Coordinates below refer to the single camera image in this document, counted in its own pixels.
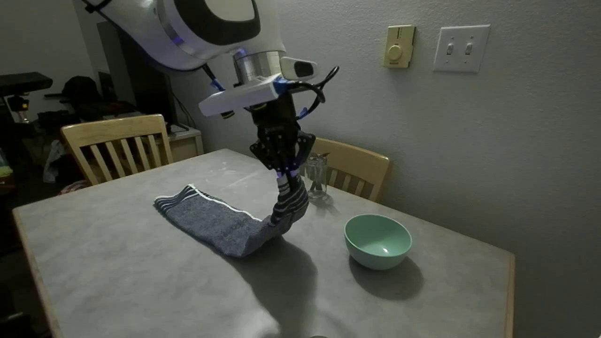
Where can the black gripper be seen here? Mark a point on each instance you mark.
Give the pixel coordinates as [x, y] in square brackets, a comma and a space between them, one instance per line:
[281, 133]

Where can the grey knitted sock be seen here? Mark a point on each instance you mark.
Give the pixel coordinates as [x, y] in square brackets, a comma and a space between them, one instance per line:
[225, 225]

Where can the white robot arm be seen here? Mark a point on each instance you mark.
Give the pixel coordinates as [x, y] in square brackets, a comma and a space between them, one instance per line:
[187, 30]

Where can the wooden slat-back chair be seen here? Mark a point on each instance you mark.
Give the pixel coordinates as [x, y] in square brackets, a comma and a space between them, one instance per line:
[114, 129]
[356, 163]

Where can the small white side cabinet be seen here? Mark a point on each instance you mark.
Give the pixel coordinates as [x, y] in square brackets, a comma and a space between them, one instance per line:
[186, 142]

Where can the mint green bowl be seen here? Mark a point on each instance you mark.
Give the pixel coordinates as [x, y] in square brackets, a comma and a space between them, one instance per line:
[377, 242]

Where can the black bag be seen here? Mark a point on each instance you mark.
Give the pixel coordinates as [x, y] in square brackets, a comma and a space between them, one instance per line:
[80, 90]

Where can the black flat bench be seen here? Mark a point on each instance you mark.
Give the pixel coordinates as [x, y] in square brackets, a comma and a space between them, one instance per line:
[20, 81]

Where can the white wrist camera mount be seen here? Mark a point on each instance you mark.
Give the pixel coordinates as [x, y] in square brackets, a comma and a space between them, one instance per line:
[244, 94]

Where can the beige wall thermostat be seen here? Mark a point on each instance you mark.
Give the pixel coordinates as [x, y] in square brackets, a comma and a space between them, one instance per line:
[398, 45]

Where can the white double light switch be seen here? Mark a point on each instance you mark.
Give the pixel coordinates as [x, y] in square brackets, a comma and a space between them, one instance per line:
[462, 47]

